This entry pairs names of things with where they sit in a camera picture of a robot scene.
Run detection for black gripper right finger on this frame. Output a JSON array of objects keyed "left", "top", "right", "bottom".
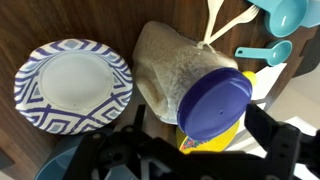
[{"left": 244, "top": 103, "right": 320, "bottom": 180}]

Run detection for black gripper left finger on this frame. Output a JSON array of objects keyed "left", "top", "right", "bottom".
[{"left": 63, "top": 104, "right": 175, "bottom": 180}]

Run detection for blue jar lid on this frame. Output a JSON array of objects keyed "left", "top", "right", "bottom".
[{"left": 176, "top": 67, "right": 254, "bottom": 141}]

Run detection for clear plastic jar white powder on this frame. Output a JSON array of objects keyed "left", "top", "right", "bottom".
[{"left": 132, "top": 20, "right": 240, "bottom": 126}]

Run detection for dark blue bowl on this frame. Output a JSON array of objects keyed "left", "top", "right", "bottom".
[{"left": 34, "top": 132, "right": 101, "bottom": 180}]

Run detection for yellow bowl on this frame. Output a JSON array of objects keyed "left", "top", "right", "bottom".
[{"left": 175, "top": 119, "right": 241, "bottom": 155}]

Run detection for blue patterned paper plate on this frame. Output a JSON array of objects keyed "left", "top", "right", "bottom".
[{"left": 13, "top": 38, "right": 134, "bottom": 136}]

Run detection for small teal measuring cup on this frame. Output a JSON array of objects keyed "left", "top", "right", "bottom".
[{"left": 234, "top": 39, "right": 294, "bottom": 67}]

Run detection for medium teal measuring cup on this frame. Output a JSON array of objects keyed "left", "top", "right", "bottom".
[{"left": 246, "top": 0, "right": 310, "bottom": 39}]

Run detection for white plastic fork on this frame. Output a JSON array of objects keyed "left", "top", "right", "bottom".
[
  {"left": 205, "top": 4, "right": 261, "bottom": 46},
  {"left": 202, "top": 0, "right": 225, "bottom": 45}
]

